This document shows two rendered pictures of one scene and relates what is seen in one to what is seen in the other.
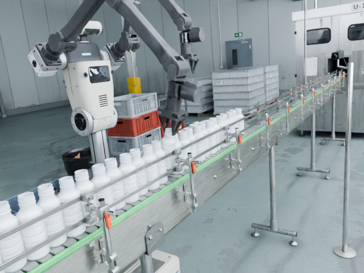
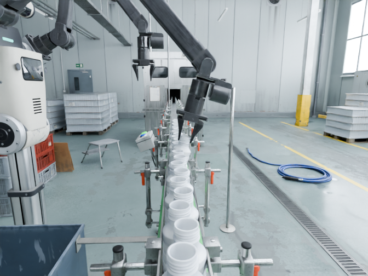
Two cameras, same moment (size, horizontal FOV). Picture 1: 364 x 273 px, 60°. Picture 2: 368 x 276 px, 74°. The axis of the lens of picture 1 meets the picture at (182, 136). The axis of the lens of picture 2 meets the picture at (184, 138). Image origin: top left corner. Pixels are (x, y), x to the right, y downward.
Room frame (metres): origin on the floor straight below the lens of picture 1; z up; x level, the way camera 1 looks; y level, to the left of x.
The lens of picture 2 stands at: (0.57, 0.52, 1.36)
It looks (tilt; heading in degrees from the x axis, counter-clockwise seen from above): 12 degrees down; 323
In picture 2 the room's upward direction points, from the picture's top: straight up
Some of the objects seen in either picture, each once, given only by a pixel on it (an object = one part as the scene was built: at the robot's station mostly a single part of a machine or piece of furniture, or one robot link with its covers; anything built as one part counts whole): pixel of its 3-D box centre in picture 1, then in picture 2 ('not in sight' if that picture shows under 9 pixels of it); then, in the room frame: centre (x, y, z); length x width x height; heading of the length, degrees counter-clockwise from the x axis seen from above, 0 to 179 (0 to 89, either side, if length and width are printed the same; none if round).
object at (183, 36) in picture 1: (186, 38); (144, 42); (1.68, -0.07, 1.57); 0.07 x 0.06 x 0.07; 56
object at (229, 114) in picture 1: (230, 127); not in sight; (1.71, -0.27, 1.08); 0.06 x 0.06 x 0.17
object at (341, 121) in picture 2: not in sight; (358, 123); (2.94, -7.02, 0.42); 1.23 x 1.04 x 0.83; 58
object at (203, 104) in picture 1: (195, 95); (44, 115); (9.18, -0.50, 0.50); 1.23 x 1.05 x 1.00; 144
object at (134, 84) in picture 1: (135, 92); not in sight; (11.53, 1.54, 0.55); 0.40 x 0.40 x 1.10; 56
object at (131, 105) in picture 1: (131, 104); not in sight; (3.93, 0.58, 1.00); 0.61 x 0.41 x 0.22; 153
